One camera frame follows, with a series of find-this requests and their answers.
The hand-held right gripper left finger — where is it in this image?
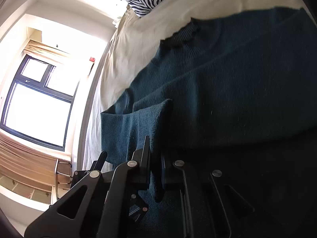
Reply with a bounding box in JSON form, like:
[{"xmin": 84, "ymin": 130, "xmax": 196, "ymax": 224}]
[{"xmin": 24, "ymin": 136, "xmax": 151, "ymax": 238}]

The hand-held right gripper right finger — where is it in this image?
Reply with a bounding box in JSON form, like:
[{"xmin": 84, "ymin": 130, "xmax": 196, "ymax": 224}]
[{"xmin": 160, "ymin": 154, "xmax": 281, "ymax": 238}]

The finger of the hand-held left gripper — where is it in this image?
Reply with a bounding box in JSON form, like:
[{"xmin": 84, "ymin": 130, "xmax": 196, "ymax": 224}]
[{"xmin": 71, "ymin": 151, "xmax": 108, "ymax": 189}]

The teal knit sweater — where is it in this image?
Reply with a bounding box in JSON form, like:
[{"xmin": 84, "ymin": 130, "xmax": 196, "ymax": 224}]
[{"xmin": 100, "ymin": 7, "xmax": 317, "ymax": 238}]

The wooden shelf unit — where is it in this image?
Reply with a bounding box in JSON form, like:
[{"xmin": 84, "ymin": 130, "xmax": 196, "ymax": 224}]
[{"xmin": 0, "ymin": 130, "xmax": 58, "ymax": 191}]

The dark framed window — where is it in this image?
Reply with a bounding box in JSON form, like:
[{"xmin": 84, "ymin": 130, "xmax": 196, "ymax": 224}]
[{"xmin": 0, "ymin": 55, "xmax": 81, "ymax": 150}]

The wooden desk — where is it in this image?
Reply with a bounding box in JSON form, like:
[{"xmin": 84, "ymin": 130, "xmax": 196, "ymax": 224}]
[{"xmin": 0, "ymin": 174, "xmax": 58, "ymax": 206}]

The cream bed sheet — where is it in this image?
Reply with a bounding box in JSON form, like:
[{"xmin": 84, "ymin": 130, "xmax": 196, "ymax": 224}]
[{"xmin": 83, "ymin": 0, "xmax": 307, "ymax": 171}]

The metal frame chair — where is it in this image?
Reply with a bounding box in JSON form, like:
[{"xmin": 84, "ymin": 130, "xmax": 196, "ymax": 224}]
[{"xmin": 53, "ymin": 159, "xmax": 74, "ymax": 199}]

